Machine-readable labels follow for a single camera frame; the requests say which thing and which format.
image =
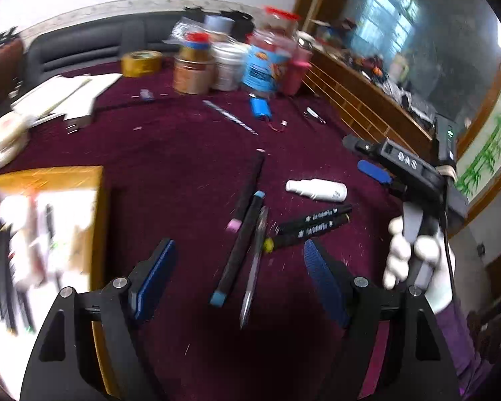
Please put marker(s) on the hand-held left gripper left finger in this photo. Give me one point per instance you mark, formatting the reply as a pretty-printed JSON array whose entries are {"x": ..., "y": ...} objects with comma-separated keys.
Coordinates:
[{"x": 154, "y": 277}]

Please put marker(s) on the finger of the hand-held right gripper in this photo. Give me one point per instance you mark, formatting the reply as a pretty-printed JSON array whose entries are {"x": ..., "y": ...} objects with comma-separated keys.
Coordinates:
[
  {"x": 373, "y": 170},
  {"x": 363, "y": 145}
]

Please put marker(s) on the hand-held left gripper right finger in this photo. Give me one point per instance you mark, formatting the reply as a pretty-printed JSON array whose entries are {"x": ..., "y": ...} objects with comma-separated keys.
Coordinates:
[{"x": 323, "y": 280}]

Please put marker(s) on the black marker lime end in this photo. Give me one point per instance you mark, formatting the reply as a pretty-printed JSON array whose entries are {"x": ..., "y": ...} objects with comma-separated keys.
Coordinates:
[{"x": 304, "y": 230}]

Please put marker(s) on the small white spray bottle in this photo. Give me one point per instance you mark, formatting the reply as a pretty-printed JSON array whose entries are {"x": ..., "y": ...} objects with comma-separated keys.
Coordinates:
[{"x": 317, "y": 190}]

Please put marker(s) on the black marker yellow ends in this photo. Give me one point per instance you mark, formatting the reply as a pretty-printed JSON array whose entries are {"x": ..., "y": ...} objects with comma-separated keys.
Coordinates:
[{"x": 317, "y": 217}]

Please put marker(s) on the clear capped gel pen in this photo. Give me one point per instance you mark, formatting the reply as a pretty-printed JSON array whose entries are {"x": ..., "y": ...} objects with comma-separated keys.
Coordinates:
[{"x": 254, "y": 267}]

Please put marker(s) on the black marker teal ends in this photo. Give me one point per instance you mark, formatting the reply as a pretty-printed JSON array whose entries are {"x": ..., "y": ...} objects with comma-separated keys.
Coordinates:
[{"x": 240, "y": 246}]

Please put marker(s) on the black marker pink ends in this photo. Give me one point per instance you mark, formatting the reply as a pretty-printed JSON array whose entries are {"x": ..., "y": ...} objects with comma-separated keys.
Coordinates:
[{"x": 248, "y": 188}]

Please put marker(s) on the yellow taped cardboard box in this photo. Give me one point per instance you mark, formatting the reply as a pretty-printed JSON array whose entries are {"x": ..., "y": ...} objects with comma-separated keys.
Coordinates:
[{"x": 83, "y": 179}]

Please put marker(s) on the person's right forearm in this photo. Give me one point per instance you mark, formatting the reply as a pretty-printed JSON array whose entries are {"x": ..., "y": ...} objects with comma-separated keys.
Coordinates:
[{"x": 463, "y": 342}]

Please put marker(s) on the person's right hand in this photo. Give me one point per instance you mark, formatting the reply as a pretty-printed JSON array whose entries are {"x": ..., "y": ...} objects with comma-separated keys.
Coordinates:
[{"x": 440, "y": 271}]

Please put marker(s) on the wooden cabinet ledge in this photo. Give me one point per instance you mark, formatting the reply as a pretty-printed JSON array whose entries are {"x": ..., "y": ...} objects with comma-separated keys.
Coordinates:
[{"x": 359, "y": 100}]

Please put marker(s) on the small metal clippers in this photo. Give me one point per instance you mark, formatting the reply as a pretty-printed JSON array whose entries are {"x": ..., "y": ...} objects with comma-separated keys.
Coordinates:
[{"x": 314, "y": 115}]

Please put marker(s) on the assorted clutter pile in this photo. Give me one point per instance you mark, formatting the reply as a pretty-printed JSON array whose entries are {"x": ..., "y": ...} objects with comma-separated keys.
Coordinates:
[{"x": 380, "y": 75}]

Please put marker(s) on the glass bottle pink knit sleeve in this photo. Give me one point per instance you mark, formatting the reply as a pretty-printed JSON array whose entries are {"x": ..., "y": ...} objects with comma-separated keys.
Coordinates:
[{"x": 296, "y": 71}]

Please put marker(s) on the clear jar blue label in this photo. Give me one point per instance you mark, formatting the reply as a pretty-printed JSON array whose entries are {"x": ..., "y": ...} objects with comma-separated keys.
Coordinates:
[{"x": 265, "y": 62}]

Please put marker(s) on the slim metal tipped pen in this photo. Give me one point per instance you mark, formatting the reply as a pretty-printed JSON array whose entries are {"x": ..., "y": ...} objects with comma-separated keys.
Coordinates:
[{"x": 229, "y": 117}]

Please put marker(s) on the white plastic jar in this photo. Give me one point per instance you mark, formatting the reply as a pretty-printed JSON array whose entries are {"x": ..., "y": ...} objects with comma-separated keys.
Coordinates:
[{"x": 229, "y": 67}]

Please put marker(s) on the white charger plug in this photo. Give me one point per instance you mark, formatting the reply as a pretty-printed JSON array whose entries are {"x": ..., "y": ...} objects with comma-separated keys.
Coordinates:
[{"x": 81, "y": 117}]

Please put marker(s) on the small blue cap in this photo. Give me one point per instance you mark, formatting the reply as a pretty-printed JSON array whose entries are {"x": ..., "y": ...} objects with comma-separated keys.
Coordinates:
[{"x": 147, "y": 94}]

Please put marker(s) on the brown labelled jar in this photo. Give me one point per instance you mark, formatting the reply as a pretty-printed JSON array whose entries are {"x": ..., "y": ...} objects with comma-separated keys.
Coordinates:
[{"x": 192, "y": 75}]

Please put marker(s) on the grey tape roll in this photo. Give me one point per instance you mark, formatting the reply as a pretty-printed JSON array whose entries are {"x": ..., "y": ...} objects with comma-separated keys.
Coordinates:
[{"x": 219, "y": 23}]

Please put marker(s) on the stack of coloured tape rolls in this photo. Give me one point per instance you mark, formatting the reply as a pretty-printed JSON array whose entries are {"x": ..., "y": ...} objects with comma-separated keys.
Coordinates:
[{"x": 196, "y": 41}]

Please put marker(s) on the white tissue bundle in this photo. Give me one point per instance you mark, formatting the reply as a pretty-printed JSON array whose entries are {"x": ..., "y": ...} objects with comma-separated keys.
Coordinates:
[{"x": 4, "y": 138}]

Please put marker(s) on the white paper sheets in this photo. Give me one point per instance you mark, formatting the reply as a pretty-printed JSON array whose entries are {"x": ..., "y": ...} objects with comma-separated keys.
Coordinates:
[{"x": 67, "y": 92}]

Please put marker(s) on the yellow tape roll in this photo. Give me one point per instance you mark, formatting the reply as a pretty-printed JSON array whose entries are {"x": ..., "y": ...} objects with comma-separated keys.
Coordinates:
[{"x": 142, "y": 64}]

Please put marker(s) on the black leather sofa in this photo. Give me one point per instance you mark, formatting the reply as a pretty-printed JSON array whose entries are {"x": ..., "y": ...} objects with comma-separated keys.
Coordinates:
[{"x": 87, "y": 44}]

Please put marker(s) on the brown upholstered chair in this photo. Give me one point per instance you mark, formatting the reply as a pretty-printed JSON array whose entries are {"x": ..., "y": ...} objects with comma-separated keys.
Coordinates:
[{"x": 0, "y": 67}]

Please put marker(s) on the green bamboo wall poster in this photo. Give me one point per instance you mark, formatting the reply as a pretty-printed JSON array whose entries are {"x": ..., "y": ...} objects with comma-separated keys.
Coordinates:
[{"x": 488, "y": 150}]

